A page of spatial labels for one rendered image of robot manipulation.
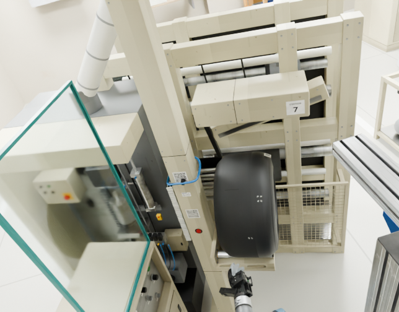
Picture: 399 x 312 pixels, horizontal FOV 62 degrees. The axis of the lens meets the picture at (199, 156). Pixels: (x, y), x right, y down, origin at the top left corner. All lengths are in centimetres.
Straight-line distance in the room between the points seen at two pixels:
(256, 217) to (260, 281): 144
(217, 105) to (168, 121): 33
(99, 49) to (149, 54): 45
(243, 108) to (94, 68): 80
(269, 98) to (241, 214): 60
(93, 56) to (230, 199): 100
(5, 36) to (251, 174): 658
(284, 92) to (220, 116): 35
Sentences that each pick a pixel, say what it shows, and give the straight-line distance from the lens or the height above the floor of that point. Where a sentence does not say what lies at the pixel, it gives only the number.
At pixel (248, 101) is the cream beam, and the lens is 175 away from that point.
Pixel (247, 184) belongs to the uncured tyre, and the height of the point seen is 146.
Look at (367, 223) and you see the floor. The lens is 346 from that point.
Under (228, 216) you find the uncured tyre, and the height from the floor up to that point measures 137.
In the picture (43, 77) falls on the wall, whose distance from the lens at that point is 783.
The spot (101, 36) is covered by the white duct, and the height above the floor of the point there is 221.
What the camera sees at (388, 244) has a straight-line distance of 76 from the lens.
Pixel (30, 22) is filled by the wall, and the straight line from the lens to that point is 751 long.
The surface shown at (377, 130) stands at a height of 13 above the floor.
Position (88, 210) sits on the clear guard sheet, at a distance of 133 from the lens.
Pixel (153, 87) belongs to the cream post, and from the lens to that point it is 148.
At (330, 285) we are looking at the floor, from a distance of 305.
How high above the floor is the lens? 263
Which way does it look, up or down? 37 degrees down
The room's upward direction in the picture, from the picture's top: 15 degrees counter-clockwise
